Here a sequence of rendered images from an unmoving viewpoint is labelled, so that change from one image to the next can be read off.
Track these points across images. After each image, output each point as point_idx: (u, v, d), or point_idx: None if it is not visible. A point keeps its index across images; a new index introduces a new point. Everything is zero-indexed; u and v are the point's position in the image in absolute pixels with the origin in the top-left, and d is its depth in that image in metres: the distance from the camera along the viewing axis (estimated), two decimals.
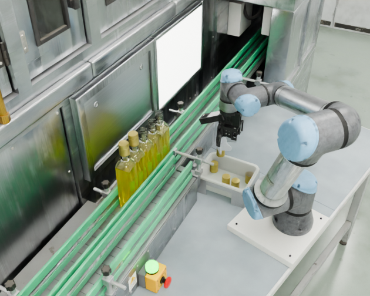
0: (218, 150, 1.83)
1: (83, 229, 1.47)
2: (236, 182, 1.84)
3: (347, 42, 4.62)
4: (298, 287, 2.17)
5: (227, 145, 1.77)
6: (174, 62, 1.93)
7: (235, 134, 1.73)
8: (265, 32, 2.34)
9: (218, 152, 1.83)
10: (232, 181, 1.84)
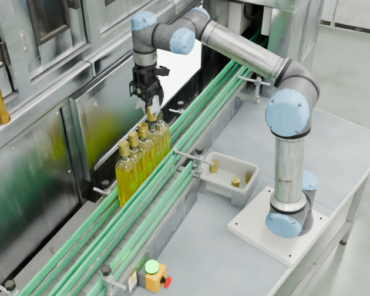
0: (145, 129, 1.55)
1: (83, 229, 1.47)
2: (236, 182, 1.84)
3: (347, 42, 4.62)
4: (298, 287, 2.17)
5: (137, 102, 1.54)
6: (174, 62, 1.93)
7: (135, 91, 1.48)
8: (265, 32, 2.34)
9: (146, 132, 1.56)
10: (232, 181, 1.84)
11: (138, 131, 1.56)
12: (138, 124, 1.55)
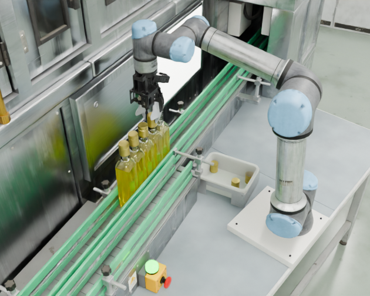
0: (145, 129, 1.55)
1: (83, 229, 1.47)
2: (236, 182, 1.84)
3: (347, 42, 4.62)
4: (298, 287, 2.17)
5: (137, 108, 1.55)
6: (174, 62, 1.93)
7: (135, 98, 1.49)
8: (265, 32, 2.34)
9: (146, 132, 1.56)
10: (232, 181, 1.84)
11: (138, 131, 1.56)
12: (138, 124, 1.55)
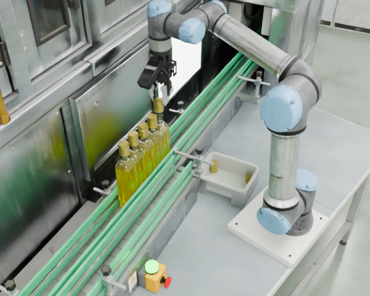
0: (145, 129, 1.55)
1: (83, 229, 1.47)
2: (162, 98, 1.62)
3: (347, 42, 4.62)
4: (298, 287, 2.17)
5: (171, 88, 1.61)
6: None
7: (171, 70, 1.59)
8: (265, 32, 2.34)
9: (146, 132, 1.56)
10: (160, 101, 1.60)
11: (138, 131, 1.56)
12: (138, 124, 1.55)
